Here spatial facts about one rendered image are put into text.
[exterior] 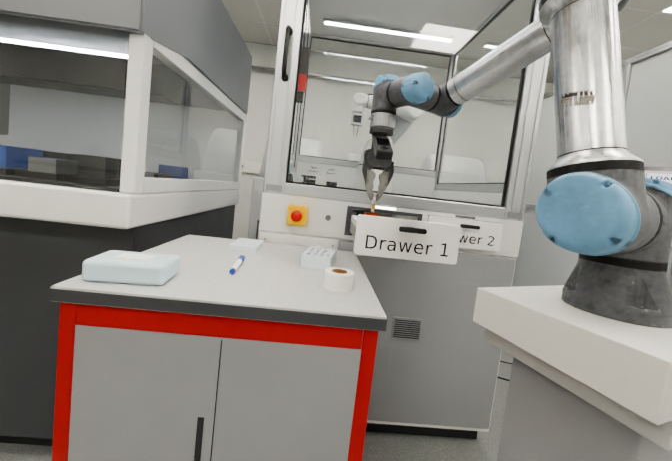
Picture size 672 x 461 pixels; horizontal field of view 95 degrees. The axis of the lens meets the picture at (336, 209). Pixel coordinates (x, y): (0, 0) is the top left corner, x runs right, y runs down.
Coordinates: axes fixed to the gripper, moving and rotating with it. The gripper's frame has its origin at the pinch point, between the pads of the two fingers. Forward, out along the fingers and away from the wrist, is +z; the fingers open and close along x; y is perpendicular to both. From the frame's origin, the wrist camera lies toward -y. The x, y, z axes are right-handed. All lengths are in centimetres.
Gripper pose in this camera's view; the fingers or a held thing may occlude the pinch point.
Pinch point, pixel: (374, 196)
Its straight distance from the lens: 92.8
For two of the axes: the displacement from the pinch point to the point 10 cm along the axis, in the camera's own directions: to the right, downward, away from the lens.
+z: -1.1, 9.9, 0.7
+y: -0.9, -0.8, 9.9
